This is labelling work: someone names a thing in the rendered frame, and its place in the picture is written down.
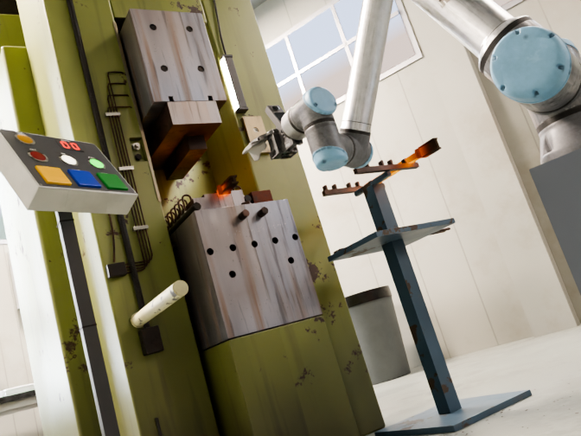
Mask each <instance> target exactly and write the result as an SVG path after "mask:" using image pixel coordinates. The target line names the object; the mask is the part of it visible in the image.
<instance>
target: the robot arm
mask: <svg viewBox="0 0 581 436"><path fill-rule="evenodd" d="M411 1H412V2H414V3H415V4H416V5H417V6H418V7H419V8H420V9H421V10H422V11H424V12H425V13H426V14H427V15H428V16H430V17H431V18H432V19H433V20H434V21H436V22H437V23H438V24H439V25H440V26H442V27H443V28H444V29H445V30H446V31H448V32H449V33H450V34H451V35H452V36H454V37H455V38H456V39H457V40H458V41H460V42H461V43H462V45H464V46H465V47H466V48H467V49H468V50H469V51H471V52H472V53H473V54H474V55H475V56H477V57H478V58H479V70H480V72H481V73H482V74H484V75H485V76H486V77H487V78H488V79H489V80H491V81H492V82H493V83H494V84H495V85H496V87H497V88H498V89H499V90H500V91H501V93H503V94H504V95H505V96H507V97H508V98H510V99H512V100H514V101H516V102H517V103H519V104H520V105H522V106H524V107H525V108H526V109H527V110H528V112H529V114H530V116H531V119H532V121H533V124H534V126H535V128H536V131H537V133H538V135H539V139H540V164H543V163H546V162H548V161H551V160H553V159H555V158H557V157H561V156H564V155H565V154H567V153H570V152H572V151H575V150H578V149H580V148H581V57H580V54H579V52H578V49H577V48H576V47H575V46H574V44H573V43H572V41H570V40H568V39H565V38H561V37H560V36H558V35H557V34H555V33H554V32H552V31H551V30H549V29H545V28H543V27H542V26H541V25H540V24H538V23H537V22H535V21H534V20H533V19H532V18H531V17H530V16H518V17H513V16H511V15H510V14H508V13H507V12H506V11H505V10H504V9H503V8H501V7H500V6H499V5H498V4H496V3H495V2H493V1H492V0H411ZM392 8H393V0H363V1H362V6H361V15H360V21H359V26H358V31H357V36H356V42H355V47H354V56H353V61H352V67H351V72H350V77H349V83H348V91H347V97H346V102H345V107H344V113H343V118H342V126H341V128H340V132H339V130H338V128H337V125H336V122H335V118H334V115H333V113H334V112H335V110H336V107H337V103H336V99H335V96H334V95H333V94H332V93H331V92H330V91H329V90H328V89H326V88H324V87H312V88H311V89H309V90H308V91H307V92H305V93H304V94H303V96H302V97H301V98H300V99H299V100H298V101H297V103H296V104H295V105H294V106H293V107H292V108H290V109H289V110H288V112H287V113H285V112H284V111H283V109H282V108H281V107H280V106H267V107H266V109H265V113H266V114H267V115H268V117H269V118H270V119H271V121H272V122H273V124H274V125H275V126H276V129H273V130H270V131H268V132H267V133H265V134H263V135H260V136H258V137H257V138H255V139H254V140H253V141H252V142H251V143H250V144H249V145H248V146H247V147H246V148H245V149H244V150H243V152H242V155H244V154H246V153H248V152H249V153H250V154H251V156H252V158H253V160H254V161H258V160H259V159H260V154H261V151H264V150H265V149H266V147H267V144H266V141H267V140H268V143H269V146H270V150H271V152H270V153H269V154H270V158H271V160H272V159H287V158H292V157H293V156H294V155H295V154H297V153H298V148H297V145H302V144H303V139H304V138H306V139H307V142H308V145H309V148H310V152H311V155H312V160H313V162H314V164H315V166H316V168H317V169H318V170H320V171H332V170H338V169H340V168H341V167H348V168H350V169H359V168H363V167H365V166H366V165H368V164H369V162H370V161H371V159H372V157H373V154H374V148H373V146H372V144H371V143H370V136H371V127H372V122H373V116H374V108H375V102H376V97H377V92H378V87H379V82H380V73H381V68H382V63H383V58H384V53H385V47H386V39H387V33H388V29H389V23H390V18H391V14H392Z"/></svg>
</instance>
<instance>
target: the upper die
mask: <svg viewBox="0 0 581 436"><path fill-rule="evenodd" d="M221 123H222V122H221V118H220V113H219V110H218V106H217V104H216V101H175V102H167V103H166V104H165V106H164V108H163V109H162V111H161V112H160V114H159V116H158V117H157V119H156V121H155V123H154V125H153V126H152V127H151V128H150V131H149V132H148V134H147V136H146V137H145V139H146V143H147V146H148V150H149V153H150V159H151V162H152V166H153V170H163V167H164V166H165V165H166V163H167V162H168V161H169V160H170V158H171V157H172V156H173V154H174V153H175V151H176V150H177V148H178V147H179V145H180V144H181V143H182V141H183V140H184V139H185V137H187V136H201V135H204V138H205V141H206V142H207V141H208V140H209V139H210V137H211V136H212V135H213V134H214V132H215V131H216V130H217V128H218V127H219V126H220V124H221Z"/></svg>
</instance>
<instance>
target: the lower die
mask: <svg viewBox="0 0 581 436"><path fill-rule="evenodd" d="M231 192H232V193H231V194H226V195H219V193H218V190H216V191H215V192H214V193H213V194H206V195H203V196H202V197H200V198H193V199H192V200H191V201H190V202H189V203H188V205H187V206H186V210H188V209H189V208H190V207H191V206H192V205H193V204H194V203H195V202H198V203H200V205H201V209H200V210H203V209H211V208H223V207H230V206H237V205H241V203H242V202H245V199H244V196H243V193H242V190H241V189H240V190H232V191H231Z"/></svg>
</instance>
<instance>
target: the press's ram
mask: <svg viewBox="0 0 581 436"><path fill-rule="evenodd" d="M119 37H120V41H121V44H122V48H123V51H124V57H125V61H126V65H127V68H128V72H129V75H130V78H131V84H132V88H133V92H134V95H135V99H136V102H137V109H138V112H139V115H140V119H141V122H142V126H143V129H144V136H145V137H146V136H147V134H148V132H149V131H150V128H151V127H152V126H153V125H154V123H155V121H156V119H157V117H158V116H159V114H160V112H161V111H162V109H163V108H164V106H165V104H166V103H167V102H175V101H216V104H217V106H218V110H220V109H221V108H222V106H223V105H224V104H225V102H226V101H227V98H226V95H225V92H224V88H223V86H222V83H221V79H220V74H219V71H218V68H217V65H216V62H215V58H214V54H213V50H212V48H211V44H210V41H209V39H208V33H207V30H206V27H205V24H204V21H203V18H202V14H201V13H190V12H177V11H164V10H139V9H129V11H128V13H127V16H126V18H125V20H124V24H123V26H122V29H121V30H120V33H119Z"/></svg>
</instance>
